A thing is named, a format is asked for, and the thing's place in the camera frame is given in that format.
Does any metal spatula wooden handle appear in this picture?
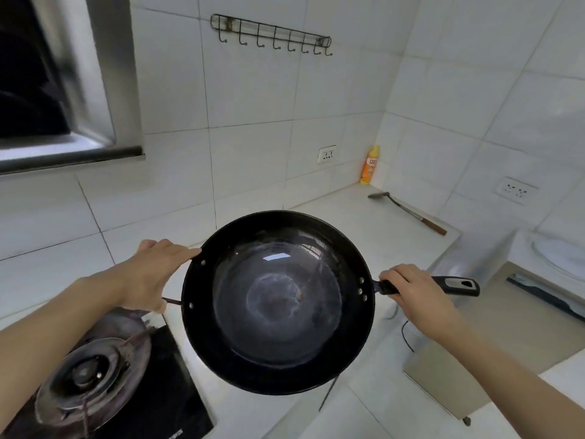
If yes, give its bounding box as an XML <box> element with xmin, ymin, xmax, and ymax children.
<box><xmin>367</xmin><ymin>191</ymin><xmax>449</xmax><ymax>237</ymax></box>

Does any person's left hand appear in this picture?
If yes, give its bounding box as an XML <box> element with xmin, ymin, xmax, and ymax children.
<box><xmin>119</xmin><ymin>238</ymin><xmax>202</xmax><ymax>314</ymax></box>

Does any metal wall hook rail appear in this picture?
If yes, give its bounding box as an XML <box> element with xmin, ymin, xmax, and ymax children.
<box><xmin>210</xmin><ymin>13</ymin><xmax>333</xmax><ymax>57</ymax></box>

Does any person's left forearm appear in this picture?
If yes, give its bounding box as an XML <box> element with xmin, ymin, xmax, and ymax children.
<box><xmin>0</xmin><ymin>265</ymin><xmax>132</xmax><ymax>424</ymax></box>

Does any person's right hand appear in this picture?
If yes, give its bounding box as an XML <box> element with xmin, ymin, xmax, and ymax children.
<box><xmin>378</xmin><ymin>263</ymin><xmax>468</xmax><ymax>345</ymax></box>

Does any stove burner with pan support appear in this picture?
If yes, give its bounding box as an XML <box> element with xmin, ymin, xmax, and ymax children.
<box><xmin>34</xmin><ymin>310</ymin><xmax>154</xmax><ymax>428</ymax></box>

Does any black glass gas stove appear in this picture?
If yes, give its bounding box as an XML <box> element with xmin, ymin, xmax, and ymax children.
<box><xmin>0</xmin><ymin>305</ymin><xmax>216</xmax><ymax>439</ymax></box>

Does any orange spray bottle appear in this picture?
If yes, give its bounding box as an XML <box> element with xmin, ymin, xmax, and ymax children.
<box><xmin>360</xmin><ymin>145</ymin><xmax>381</xmax><ymax>186</ymax></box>

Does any black wok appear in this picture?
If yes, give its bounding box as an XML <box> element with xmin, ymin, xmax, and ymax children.
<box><xmin>162</xmin><ymin>210</ymin><xmax>481</xmax><ymax>396</ymax></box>

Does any steel and black range hood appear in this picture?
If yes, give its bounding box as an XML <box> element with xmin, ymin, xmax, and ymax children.
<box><xmin>0</xmin><ymin>0</ymin><xmax>146</xmax><ymax>175</ymax></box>

